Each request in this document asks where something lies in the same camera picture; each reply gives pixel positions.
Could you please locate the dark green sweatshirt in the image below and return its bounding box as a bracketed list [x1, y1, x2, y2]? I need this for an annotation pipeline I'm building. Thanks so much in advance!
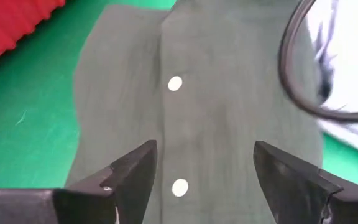
[64, 0, 325, 224]

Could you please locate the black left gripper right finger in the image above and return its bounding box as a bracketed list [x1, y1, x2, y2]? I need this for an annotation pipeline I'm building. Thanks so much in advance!
[253, 140, 358, 224]

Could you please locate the dark left gripper cable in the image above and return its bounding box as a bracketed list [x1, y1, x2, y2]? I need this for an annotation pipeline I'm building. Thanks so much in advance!
[277, 0, 358, 123]

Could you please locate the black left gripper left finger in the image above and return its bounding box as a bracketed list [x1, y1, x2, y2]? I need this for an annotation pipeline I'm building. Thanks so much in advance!
[0, 139, 158, 224]

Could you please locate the red plastic laundry bin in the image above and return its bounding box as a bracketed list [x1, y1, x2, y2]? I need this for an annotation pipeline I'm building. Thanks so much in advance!
[0, 0, 67, 74]

